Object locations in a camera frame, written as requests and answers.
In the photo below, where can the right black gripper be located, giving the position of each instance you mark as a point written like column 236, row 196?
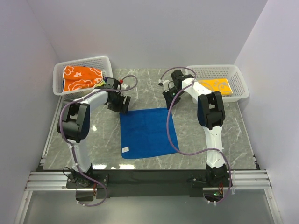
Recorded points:
column 169, row 101

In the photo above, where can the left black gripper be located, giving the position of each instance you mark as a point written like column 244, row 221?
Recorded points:
column 122, row 108

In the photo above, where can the blue towel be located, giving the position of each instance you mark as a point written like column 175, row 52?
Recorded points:
column 144, row 135

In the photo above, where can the yellow duck towel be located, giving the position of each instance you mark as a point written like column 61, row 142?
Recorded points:
column 222, row 85

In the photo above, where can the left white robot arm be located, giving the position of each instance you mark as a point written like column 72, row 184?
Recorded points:
column 74, row 122

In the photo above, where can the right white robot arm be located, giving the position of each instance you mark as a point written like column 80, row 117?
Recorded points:
column 210, row 114

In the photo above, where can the left white plastic basket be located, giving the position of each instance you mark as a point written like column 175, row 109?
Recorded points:
column 99, row 62

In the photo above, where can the white plastic basket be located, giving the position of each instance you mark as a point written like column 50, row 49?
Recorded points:
column 99, row 62
column 229, row 72

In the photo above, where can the orange towel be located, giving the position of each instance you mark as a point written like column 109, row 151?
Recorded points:
column 80, row 77

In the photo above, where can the right white plastic basket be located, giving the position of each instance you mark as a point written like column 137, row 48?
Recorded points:
column 229, row 72

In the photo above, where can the black base beam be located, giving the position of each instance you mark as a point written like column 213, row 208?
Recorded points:
column 123, row 183

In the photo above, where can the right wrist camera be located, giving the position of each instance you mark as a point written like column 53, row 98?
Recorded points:
column 165, row 84

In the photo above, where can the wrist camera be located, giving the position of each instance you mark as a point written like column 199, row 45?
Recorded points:
column 165, row 84
column 124, row 87

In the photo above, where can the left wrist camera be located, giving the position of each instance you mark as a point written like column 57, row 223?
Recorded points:
column 124, row 87

